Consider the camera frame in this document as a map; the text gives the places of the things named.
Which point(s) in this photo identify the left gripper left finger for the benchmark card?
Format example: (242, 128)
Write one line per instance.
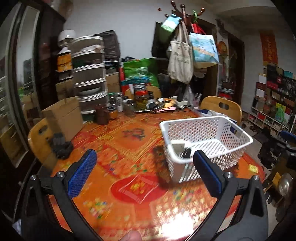
(78, 173)

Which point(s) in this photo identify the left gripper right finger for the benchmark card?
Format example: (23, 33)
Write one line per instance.
(210, 173)

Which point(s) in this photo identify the white perforated plastic basket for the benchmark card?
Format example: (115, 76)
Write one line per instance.
(223, 142)

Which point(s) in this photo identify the person hand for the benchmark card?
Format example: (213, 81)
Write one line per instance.
(132, 235)

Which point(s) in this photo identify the black item on chair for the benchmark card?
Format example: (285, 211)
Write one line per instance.
(60, 147)

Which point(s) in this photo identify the white black power adapter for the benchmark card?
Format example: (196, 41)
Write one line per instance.
(178, 147)

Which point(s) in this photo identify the wooden chair left side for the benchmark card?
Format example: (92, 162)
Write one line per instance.
(38, 139)

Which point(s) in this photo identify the cardboard box on chair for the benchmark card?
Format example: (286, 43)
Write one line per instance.
(64, 117)

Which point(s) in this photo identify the white blue paper bag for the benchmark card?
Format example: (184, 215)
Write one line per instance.
(208, 113)

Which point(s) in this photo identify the wooden chair right side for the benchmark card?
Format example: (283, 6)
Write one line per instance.
(224, 106)

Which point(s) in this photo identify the metal pot lid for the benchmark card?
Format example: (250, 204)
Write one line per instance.
(285, 184)

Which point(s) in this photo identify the white shelf unit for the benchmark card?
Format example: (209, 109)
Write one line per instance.
(262, 121)

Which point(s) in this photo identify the brown cardboard box background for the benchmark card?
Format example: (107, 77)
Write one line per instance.
(113, 82)

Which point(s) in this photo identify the glass jar red lid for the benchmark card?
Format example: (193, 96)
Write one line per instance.
(141, 100)

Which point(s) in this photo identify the beige canvas tote bag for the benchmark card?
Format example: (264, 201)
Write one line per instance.
(180, 66)

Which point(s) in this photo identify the blue illustrated tote bag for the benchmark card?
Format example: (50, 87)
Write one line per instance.
(204, 50)

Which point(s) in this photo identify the white plastic drawer tower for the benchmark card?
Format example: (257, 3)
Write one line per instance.
(89, 74)

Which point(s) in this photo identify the green shopping bag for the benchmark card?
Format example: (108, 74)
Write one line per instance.
(143, 69)

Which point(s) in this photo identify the wooden coat rack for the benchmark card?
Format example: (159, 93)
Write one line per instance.
(186, 18)

